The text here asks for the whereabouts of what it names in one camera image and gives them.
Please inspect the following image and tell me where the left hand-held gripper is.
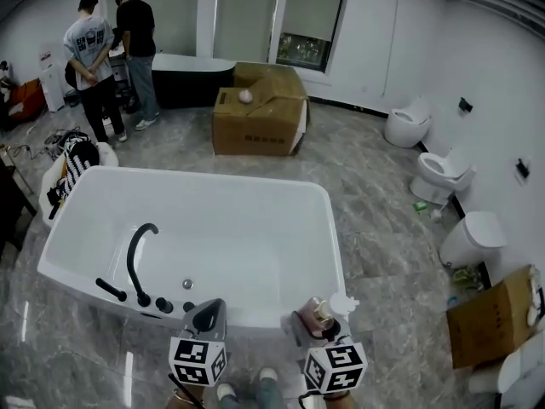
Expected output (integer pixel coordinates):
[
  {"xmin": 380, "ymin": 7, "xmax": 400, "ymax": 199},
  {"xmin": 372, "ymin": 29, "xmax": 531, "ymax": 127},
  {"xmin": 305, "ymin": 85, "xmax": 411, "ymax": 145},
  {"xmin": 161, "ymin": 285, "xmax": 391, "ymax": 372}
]
[{"xmin": 169, "ymin": 298, "xmax": 229, "ymax": 387}]

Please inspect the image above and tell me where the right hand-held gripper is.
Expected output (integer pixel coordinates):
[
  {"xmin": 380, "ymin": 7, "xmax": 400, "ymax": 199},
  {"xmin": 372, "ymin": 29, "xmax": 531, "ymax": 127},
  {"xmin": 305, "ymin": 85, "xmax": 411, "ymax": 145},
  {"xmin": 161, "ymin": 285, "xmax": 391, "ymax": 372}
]
[{"xmin": 291, "ymin": 311, "xmax": 368, "ymax": 394}]

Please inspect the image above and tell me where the white rectangular bathtub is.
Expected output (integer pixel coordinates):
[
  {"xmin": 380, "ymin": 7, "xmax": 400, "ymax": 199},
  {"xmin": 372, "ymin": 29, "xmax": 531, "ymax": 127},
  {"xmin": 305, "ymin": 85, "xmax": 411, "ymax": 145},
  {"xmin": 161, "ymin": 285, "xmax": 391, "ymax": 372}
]
[{"xmin": 37, "ymin": 164, "xmax": 347, "ymax": 336}]

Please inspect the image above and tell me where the person's right forearm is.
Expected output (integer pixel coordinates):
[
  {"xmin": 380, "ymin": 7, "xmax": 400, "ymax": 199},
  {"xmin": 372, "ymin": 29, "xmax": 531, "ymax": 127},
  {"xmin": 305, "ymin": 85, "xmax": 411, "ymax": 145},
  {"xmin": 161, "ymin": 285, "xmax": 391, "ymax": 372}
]
[{"xmin": 323, "ymin": 392, "xmax": 353, "ymax": 409}]

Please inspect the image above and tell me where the person's left forearm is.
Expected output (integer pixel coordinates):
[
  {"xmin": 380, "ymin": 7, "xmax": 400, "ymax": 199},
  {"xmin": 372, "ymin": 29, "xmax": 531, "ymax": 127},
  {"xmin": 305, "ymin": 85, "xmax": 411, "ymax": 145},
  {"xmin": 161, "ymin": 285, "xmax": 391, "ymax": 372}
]
[{"xmin": 165, "ymin": 388, "xmax": 205, "ymax": 409}]

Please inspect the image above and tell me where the black oval bathtub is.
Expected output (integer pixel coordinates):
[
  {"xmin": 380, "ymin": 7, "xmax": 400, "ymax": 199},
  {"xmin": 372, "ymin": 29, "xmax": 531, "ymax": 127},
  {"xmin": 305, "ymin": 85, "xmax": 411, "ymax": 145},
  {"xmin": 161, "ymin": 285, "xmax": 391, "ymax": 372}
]
[{"xmin": 151, "ymin": 52, "xmax": 237, "ymax": 109}]

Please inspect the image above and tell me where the person's right leg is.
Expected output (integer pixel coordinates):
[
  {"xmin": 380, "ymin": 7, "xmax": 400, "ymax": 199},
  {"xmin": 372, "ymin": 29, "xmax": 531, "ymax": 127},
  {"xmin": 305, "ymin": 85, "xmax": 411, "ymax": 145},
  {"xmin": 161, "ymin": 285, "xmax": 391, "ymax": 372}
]
[{"xmin": 255, "ymin": 377, "xmax": 284, "ymax": 409}]

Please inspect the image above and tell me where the black curved faucet spout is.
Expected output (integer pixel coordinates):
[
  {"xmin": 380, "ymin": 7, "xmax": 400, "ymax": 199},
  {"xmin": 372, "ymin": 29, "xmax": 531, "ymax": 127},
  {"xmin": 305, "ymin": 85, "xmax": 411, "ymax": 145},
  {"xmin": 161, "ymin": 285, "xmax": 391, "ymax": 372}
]
[{"xmin": 126, "ymin": 222, "xmax": 160, "ymax": 308}]

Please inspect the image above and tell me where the green plastic wrapping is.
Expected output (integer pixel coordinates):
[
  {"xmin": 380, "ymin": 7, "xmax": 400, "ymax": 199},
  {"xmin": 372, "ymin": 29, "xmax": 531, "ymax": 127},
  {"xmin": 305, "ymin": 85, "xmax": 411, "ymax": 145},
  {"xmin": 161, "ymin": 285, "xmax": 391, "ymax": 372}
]
[{"xmin": 450, "ymin": 266, "xmax": 485, "ymax": 291}]

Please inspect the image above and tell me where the white toilet brush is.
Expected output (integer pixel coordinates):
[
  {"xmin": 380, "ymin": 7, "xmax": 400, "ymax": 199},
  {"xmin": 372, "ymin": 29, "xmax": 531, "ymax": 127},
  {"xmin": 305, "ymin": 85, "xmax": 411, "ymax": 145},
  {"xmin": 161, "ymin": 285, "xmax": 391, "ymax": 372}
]
[{"xmin": 429, "ymin": 198, "xmax": 450, "ymax": 223}]

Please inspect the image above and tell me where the tall cardboard box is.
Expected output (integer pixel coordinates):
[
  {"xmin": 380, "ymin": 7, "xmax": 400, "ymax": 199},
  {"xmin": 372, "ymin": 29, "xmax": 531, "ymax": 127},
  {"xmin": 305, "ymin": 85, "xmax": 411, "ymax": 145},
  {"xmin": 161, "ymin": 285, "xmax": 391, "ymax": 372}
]
[{"xmin": 445, "ymin": 264, "xmax": 545, "ymax": 370}]

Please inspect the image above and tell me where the white closed-lid toilet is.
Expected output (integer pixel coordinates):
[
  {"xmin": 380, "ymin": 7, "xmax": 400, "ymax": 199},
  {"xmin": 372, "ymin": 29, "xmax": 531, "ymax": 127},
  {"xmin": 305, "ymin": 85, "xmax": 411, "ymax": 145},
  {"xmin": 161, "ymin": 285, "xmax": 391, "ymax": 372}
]
[{"xmin": 438, "ymin": 210, "xmax": 508, "ymax": 270}]

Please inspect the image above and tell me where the white ceramic cylinder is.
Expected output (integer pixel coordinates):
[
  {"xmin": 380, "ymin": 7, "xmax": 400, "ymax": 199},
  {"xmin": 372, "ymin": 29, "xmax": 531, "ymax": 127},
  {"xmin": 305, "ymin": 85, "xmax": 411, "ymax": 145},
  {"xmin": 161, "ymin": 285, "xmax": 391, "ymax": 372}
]
[{"xmin": 468, "ymin": 341, "xmax": 545, "ymax": 395}]

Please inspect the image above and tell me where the large open cardboard box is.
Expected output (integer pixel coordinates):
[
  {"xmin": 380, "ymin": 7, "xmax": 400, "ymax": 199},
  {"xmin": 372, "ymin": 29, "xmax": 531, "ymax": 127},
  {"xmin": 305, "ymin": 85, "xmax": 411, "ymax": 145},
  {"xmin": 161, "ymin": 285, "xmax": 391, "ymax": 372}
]
[{"xmin": 211, "ymin": 61, "xmax": 311, "ymax": 157}]

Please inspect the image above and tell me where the black white striped cloth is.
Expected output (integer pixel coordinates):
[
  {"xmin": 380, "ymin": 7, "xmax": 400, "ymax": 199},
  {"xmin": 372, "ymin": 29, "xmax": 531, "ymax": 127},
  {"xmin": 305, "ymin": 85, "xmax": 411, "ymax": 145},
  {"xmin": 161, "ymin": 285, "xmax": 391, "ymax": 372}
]
[{"xmin": 63, "ymin": 141, "xmax": 101, "ymax": 187}]

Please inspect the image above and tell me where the white shower head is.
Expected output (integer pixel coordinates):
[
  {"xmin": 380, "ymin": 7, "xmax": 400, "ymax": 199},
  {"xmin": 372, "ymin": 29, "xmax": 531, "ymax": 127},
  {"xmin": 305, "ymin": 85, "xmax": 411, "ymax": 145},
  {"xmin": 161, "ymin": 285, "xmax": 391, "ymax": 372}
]
[{"xmin": 526, "ymin": 266, "xmax": 544, "ymax": 327}]

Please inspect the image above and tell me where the small white round tub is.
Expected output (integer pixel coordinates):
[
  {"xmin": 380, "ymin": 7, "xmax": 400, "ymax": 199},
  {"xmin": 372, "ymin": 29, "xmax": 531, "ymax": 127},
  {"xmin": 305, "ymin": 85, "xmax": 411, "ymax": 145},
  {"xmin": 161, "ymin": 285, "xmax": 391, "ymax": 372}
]
[{"xmin": 38, "ymin": 141, "xmax": 120, "ymax": 229}]

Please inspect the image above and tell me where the white round toilet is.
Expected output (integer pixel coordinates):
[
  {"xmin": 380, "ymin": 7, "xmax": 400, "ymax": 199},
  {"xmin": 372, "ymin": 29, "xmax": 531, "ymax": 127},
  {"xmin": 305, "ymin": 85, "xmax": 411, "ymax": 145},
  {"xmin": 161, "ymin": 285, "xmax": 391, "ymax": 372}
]
[{"xmin": 383, "ymin": 95, "xmax": 433, "ymax": 148}]

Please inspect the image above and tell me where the dark wooden vanity cabinet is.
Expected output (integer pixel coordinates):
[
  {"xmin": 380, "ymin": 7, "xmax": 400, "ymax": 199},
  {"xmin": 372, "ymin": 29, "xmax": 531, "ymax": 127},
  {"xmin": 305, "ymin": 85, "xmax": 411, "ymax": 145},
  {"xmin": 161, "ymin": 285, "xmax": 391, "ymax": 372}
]
[{"xmin": 0, "ymin": 155, "xmax": 38, "ymax": 255}]

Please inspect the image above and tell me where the dark window pane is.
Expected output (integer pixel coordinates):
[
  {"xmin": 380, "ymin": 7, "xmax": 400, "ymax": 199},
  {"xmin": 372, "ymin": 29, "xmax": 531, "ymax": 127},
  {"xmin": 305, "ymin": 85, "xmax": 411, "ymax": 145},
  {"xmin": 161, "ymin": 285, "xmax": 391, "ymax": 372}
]
[{"xmin": 275, "ymin": 32, "xmax": 333, "ymax": 74}]

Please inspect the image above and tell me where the orange armchair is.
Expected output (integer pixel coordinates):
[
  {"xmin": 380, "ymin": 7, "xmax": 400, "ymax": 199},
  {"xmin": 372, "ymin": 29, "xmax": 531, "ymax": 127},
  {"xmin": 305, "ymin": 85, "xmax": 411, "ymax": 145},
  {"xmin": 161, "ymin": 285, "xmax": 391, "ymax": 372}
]
[{"xmin": 8, "ymin": 78, "xmax": 47, "ymax": 123}]

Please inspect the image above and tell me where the white water dispenser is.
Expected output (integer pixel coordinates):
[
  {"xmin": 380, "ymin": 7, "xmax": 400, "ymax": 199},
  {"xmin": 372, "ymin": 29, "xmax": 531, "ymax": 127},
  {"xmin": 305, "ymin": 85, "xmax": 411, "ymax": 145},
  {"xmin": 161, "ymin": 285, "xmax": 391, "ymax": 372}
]
[{"xmin": 38, "ymin": 43, "xmax": 66, "ymax": 113}]

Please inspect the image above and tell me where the grey roller blind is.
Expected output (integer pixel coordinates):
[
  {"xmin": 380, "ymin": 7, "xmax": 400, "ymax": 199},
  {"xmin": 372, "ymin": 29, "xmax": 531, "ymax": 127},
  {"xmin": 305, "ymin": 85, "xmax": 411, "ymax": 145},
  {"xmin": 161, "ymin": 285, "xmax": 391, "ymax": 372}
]
[
  {"xmin": 106, "ymin": 0, "xmax": 201, "ymax": 57},
  {"xmin": 280, "ymin": 0, "xmax": 350, "ymax": 42},
  {"xmin": 212, "ymin": 0, "xmax": 282, "ymax": 63}
]

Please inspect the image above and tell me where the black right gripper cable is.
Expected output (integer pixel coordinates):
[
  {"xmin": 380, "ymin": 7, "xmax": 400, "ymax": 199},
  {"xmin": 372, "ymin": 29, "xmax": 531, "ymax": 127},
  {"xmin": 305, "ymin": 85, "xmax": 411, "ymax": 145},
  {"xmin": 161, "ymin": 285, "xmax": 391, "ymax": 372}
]
[{"xmin": 297, "ymin": 389, "xmax": 324, "ymax": 409}]

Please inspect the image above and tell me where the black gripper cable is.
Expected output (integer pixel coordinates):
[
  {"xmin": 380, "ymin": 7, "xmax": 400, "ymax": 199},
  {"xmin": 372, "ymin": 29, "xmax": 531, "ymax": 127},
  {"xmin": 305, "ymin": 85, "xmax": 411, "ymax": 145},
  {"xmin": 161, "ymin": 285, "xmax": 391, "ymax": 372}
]
[
  {"xmin": 297, "ymin": 389, "xmax": 324, "ymax": 409},
  {"xmin": 168, "ymin": 372, "xmax": 201, "ymax": 409}
]

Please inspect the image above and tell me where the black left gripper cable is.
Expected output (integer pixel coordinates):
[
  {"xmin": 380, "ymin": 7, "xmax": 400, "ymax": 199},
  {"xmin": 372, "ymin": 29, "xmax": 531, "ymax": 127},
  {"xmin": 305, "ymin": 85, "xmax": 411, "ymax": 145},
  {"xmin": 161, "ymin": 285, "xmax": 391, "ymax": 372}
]
[{"xmin": 168, "ymin": 372, "xmax": 201, "ymax": 409}]

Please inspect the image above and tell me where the black hand shower handle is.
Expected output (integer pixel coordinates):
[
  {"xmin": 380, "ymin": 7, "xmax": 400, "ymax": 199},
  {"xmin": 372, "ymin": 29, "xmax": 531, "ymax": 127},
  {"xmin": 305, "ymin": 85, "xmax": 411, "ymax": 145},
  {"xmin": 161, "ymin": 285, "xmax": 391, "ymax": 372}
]
[{"xmin": 95, "ymin": 277, "xmax": 128, "ymax": 302}]

